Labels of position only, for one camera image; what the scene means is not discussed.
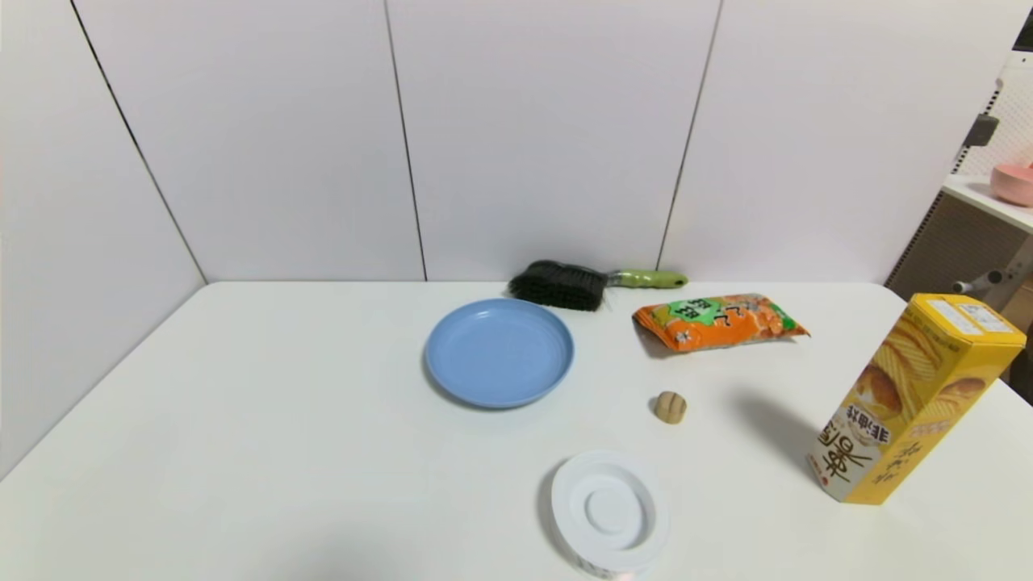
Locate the blue round plate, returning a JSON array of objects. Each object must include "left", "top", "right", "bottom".
[{"left": 424, "top": 298, "right": 575, "bottom": 410}]

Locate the orange snack bag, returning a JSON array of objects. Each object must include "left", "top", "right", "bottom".
[{"left": 632, "top": 293, "right": 811, "bottom": 353}]

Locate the white round lidded container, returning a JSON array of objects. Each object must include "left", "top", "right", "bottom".
[{"left": 551, "top": 449, "right": 671, "bottom": 580}]

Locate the yellow chip box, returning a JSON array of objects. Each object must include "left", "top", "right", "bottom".
[{"left": 807, "top": 293, "right": 1027, "bottom": 506}]

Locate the white shelf board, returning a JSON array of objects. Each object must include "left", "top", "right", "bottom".
[{"left": 941, "top": 174, "right": 1033, "bottom": 235}]

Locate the pink bowl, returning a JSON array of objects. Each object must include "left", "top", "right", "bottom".
[{"left": 991, "top": 162, "right": 1033, "bottom": 207}]

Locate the white pegboard panel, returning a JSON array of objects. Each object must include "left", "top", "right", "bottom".
[{"left": 952, "top": 48, "right": 1033, "bottom": 180}]

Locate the black brush green handle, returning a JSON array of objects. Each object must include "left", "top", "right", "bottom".
[{"left": 508, "top": 259, "right": 689, "bottom": 312}]

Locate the grey white lever handle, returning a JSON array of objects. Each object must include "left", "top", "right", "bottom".
[{"left": 952, "top": 242, "right": 1033, "bottom": 295}]

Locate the grey bracket on pegboard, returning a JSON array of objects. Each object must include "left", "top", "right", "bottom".
[{"left": 962, "top": 114, "right": 1000, "bottom": 148}]

